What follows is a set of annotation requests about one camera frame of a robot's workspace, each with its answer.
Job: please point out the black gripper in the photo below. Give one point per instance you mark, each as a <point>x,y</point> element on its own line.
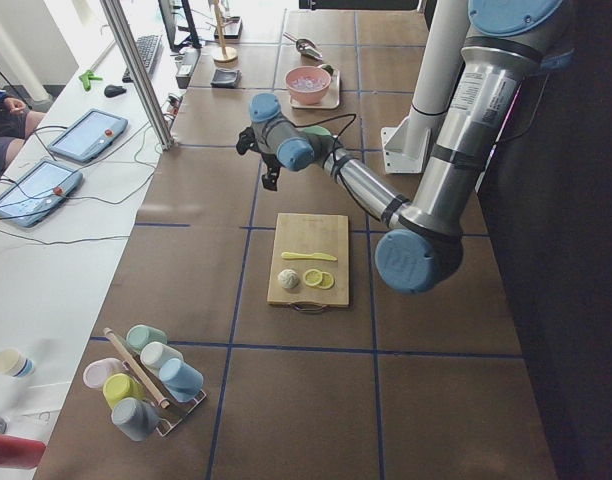
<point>269,164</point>

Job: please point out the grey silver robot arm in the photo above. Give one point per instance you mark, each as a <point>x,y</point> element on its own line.
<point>476,57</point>

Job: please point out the mint green bowl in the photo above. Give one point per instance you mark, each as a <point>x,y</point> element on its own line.
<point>318,132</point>

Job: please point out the clear ice cubes pile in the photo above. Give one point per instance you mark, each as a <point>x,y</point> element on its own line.
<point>308,84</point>

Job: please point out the pink bowl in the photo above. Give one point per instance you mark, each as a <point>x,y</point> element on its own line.
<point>307,98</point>

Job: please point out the stainless steel ice scoop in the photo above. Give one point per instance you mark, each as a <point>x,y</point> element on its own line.
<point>305,47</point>

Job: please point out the cream plastic tray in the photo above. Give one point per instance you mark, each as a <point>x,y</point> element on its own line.
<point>331,99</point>

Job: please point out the wooden cutting board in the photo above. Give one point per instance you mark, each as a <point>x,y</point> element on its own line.
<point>309,233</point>

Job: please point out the green avocado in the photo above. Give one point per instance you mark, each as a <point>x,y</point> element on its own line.
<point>328,68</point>

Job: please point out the black monitor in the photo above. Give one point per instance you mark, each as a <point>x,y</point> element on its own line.
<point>179,24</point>

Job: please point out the black keyboard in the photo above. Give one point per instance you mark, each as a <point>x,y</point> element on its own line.
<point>149,48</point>

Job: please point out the yellow plastic knife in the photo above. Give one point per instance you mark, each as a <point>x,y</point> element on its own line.
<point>287,255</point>

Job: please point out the white steamed bun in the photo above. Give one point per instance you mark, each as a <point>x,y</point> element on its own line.
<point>288,279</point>

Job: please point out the black computer mouse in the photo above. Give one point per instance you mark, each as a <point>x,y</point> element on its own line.
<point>111,91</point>

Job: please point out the far teach pendant tablet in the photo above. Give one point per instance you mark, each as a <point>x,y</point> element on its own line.
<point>89,136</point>

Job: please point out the teach pendant tablet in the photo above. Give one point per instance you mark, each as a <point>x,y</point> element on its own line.
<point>40,191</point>
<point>89,136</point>

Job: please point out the upper lemon slice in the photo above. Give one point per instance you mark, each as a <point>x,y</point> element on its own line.
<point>327,281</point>

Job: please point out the green tool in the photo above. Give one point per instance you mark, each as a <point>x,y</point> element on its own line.
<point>87,78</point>

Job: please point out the near teach pendant tablet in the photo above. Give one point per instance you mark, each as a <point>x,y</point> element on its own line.
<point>40,191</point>

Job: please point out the mint green cup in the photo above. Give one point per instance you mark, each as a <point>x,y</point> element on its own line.
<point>140,335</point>

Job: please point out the white cup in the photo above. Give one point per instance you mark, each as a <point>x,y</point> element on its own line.
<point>155,354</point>

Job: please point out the seated person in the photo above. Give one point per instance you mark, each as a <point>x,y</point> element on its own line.
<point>17,123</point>

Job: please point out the light blue cup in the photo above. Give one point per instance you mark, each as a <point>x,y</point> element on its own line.
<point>183,381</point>

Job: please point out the pink cup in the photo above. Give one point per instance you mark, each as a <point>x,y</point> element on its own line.
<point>97,372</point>

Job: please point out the yellow green cup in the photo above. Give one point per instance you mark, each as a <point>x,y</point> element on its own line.
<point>120,386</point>

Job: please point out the grey cup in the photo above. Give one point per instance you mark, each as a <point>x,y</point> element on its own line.
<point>135,418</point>

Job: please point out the paper cup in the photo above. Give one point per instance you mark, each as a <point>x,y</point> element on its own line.
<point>15,364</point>

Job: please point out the red bottle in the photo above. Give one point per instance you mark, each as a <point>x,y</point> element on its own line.
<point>20,453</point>

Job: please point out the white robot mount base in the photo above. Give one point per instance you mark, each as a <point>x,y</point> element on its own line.
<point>406,146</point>

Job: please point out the metal cutting board handle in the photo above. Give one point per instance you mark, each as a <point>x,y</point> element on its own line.
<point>309,308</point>

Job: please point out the aluminium frame post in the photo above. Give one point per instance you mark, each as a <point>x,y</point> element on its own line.
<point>125,41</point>

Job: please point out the white pedestal column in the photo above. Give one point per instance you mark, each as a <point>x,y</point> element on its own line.
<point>448,23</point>

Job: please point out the wooden handle cup rack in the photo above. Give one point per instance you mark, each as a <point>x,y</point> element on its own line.
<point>171,412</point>

